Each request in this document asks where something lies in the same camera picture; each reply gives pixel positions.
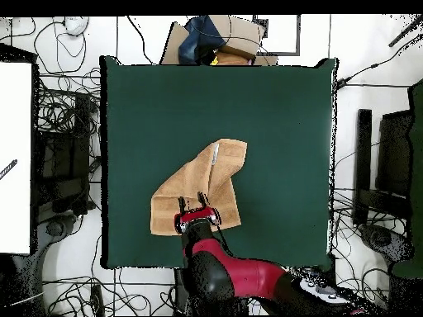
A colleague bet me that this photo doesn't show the tan terry towel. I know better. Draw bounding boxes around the tan terry towel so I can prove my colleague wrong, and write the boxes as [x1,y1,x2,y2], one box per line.
[150,138,248,237]

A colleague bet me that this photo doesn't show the white flat panel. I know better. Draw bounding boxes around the white flat panel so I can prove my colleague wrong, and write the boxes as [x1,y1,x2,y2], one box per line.
[0,61,33,255]

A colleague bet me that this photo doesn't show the dark green table cloth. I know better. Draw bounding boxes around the dark green table cloth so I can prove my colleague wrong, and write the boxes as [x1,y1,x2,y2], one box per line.
[99,54,339,272]

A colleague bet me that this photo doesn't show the black power strip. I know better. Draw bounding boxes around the black power strip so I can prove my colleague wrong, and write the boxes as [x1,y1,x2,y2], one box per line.
[89,284,106,317]

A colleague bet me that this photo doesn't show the black equipment rack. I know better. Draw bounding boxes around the black equipment rack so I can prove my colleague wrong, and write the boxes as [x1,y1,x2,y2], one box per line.
[35,92,95,215]

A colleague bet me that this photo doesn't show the grey stand foot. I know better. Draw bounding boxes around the grey stand foot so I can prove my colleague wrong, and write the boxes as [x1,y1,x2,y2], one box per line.
[37,213,78,255]
[359,223,414,265]

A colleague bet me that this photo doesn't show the orange garment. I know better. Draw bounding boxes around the orange garment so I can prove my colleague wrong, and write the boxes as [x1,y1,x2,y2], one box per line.
[209,51,257,66]

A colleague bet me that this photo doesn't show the dark blue garment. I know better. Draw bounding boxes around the dark blue garment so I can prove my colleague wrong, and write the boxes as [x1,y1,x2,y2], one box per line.
[178,15,226,65]

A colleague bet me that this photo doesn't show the black upright bar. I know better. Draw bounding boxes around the black upright bar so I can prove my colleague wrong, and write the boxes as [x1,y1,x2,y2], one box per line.
[352,108,373,226]

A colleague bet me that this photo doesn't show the brown cardboard box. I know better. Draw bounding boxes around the brown cardboard box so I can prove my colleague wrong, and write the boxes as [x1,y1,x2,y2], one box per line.
[159,14,279,66]

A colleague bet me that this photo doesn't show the striped black rod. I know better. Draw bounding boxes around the striped black rod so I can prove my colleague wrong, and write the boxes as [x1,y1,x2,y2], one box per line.
[0,158,18,181]

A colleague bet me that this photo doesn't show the black chair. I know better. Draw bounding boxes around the black chair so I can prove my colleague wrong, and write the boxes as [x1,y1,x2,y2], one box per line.
[375,110,414,199]

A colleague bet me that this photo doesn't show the person's foot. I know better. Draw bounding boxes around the person's foot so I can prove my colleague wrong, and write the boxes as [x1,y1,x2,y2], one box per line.
[63,16,90,37]

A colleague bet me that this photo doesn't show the thin black rod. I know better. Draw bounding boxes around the thin black rod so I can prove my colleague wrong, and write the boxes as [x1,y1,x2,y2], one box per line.
[387,14,423,48]

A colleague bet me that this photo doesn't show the black square frame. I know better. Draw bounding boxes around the black square frame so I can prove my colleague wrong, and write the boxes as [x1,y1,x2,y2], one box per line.
[252,14,302,56]

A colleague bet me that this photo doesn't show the black cable with connector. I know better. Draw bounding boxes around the black cable with connector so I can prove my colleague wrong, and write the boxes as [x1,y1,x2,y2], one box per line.
[335,32,423,89]

